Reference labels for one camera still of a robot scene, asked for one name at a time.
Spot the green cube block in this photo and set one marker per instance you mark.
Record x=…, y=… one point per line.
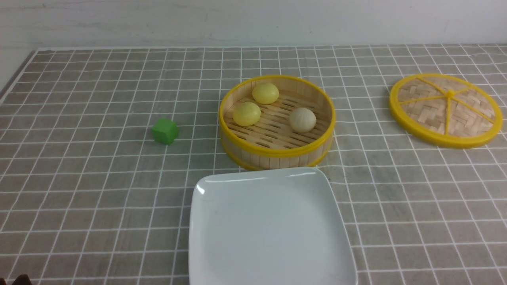
x=165, y=131

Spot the white square plate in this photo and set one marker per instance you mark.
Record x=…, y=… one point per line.
x=269, y=227

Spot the woven bamboo steamer lid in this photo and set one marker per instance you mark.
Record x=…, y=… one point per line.
x=445, y=111

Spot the yellow steamed bun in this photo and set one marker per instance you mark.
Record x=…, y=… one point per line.
x=246, y=114
x=266, y=93

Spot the bamboo steamer basket yellow rim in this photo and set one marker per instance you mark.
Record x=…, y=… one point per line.
x=270, y=143

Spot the grey checkered tablecloth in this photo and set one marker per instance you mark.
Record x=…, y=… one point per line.
x=89, y=198

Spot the white steamed bun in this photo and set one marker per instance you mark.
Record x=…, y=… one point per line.
x=302, y=120

